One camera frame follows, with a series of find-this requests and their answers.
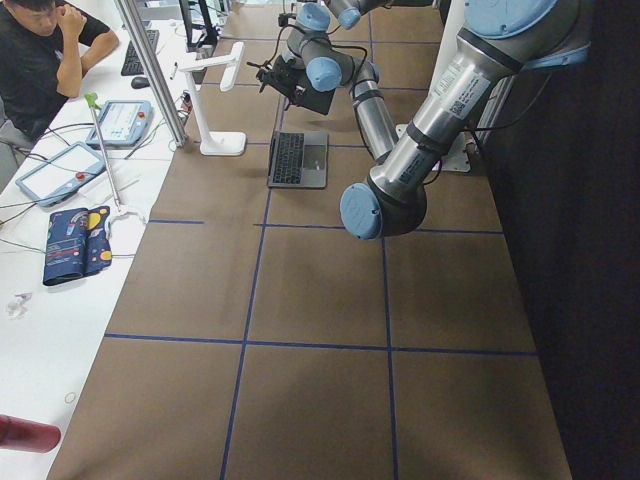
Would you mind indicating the far blue teach pendant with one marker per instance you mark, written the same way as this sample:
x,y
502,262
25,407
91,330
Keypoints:
x,y
123,122

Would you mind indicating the blue teach pendant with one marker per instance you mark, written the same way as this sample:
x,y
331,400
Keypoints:
x,y
123,122
60,177

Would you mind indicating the near blue teach pendant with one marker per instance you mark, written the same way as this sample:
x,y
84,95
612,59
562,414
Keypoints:
x,y
60,177

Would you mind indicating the aluminium frame post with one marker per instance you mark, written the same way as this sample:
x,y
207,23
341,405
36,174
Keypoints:
x,y
133,24

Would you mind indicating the black mouse pad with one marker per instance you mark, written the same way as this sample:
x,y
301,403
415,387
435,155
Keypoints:
x,y
306,96

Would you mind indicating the person in black shirt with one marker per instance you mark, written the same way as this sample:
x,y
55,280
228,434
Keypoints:
x,y
47,48

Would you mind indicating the crumpled clear plastic wrap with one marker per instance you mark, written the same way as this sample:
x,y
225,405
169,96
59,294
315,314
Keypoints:
x,y
17,308

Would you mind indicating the red cylinder bottle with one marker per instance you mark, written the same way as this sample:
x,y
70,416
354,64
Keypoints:
x,y
26,435

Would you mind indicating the navy patterned pouch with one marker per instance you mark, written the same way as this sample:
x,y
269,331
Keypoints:
x,y
77,245

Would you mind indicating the grey laptop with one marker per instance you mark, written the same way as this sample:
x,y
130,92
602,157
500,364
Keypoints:
x,y
297,160

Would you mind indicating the black desk mouse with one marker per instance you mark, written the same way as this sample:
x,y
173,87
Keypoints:
x,y
139,82

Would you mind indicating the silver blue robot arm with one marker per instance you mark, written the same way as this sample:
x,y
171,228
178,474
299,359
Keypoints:
x,y
317,15
498,39

